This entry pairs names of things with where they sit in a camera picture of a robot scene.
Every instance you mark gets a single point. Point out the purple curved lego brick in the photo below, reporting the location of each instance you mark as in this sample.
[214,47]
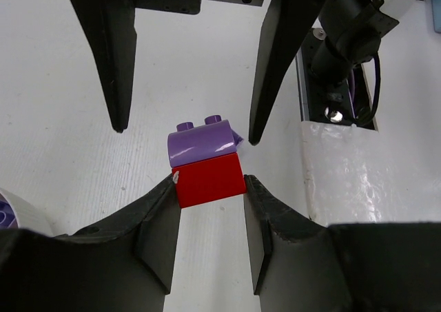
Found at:
[190,144]

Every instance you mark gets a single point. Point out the white round divided container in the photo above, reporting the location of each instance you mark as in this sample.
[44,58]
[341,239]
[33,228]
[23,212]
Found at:
[28,217]

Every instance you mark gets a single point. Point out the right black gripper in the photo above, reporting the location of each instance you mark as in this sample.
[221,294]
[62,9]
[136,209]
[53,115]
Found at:
[109,28]

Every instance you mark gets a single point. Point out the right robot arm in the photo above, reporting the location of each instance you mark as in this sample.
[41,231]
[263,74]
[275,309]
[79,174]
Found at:
[353,32]

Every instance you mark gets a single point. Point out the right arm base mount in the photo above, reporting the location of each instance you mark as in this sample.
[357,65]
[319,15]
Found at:
[331,94]

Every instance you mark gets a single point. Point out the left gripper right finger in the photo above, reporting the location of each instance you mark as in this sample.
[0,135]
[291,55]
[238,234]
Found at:
[299,265]

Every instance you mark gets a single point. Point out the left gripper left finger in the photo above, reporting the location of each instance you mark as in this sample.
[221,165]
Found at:
[124,262]

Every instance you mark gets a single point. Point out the red pink lego figure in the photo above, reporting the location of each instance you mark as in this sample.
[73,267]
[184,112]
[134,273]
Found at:
[209,180]

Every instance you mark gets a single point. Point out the purple decorated lego plate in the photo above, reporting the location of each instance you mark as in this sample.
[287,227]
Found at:
[8,219]

